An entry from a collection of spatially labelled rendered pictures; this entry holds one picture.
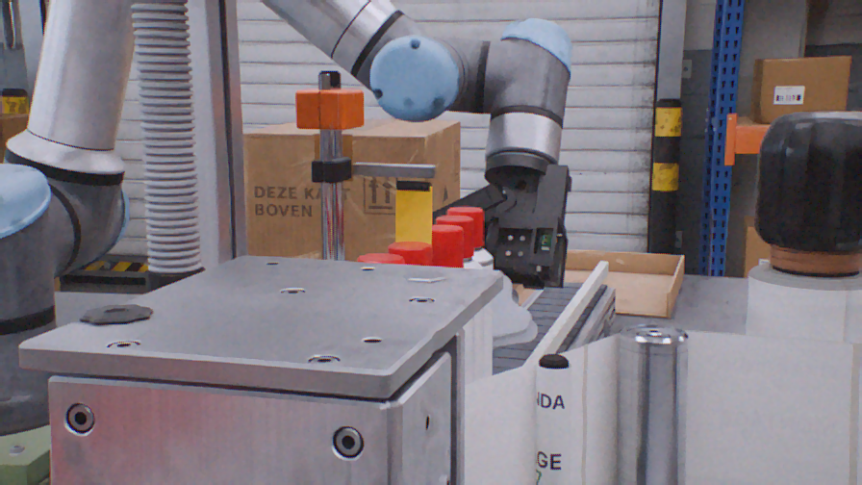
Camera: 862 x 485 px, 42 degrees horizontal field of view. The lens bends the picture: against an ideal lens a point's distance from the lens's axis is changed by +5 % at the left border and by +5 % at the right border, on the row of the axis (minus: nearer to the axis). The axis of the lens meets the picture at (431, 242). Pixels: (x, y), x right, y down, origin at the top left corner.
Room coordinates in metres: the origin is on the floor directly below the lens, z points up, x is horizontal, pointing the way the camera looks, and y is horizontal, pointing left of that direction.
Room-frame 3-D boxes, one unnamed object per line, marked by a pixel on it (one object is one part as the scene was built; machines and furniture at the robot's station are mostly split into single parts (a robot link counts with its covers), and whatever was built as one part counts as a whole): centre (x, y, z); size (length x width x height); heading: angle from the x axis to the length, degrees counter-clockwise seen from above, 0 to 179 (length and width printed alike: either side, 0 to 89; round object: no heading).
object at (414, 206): (0.84, 0.01, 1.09); 0.03 x 0.01 x 0.06; 73
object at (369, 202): (1.51, 0.10, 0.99); 0.30 x 0.24 x 0.27; 170
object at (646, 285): (1.74, -0.27, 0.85); 0.30 x 0.26 x 0.04; 163
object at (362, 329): (0.35, 0.04, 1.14); 0.14 x 0.11 x 0.01; 163
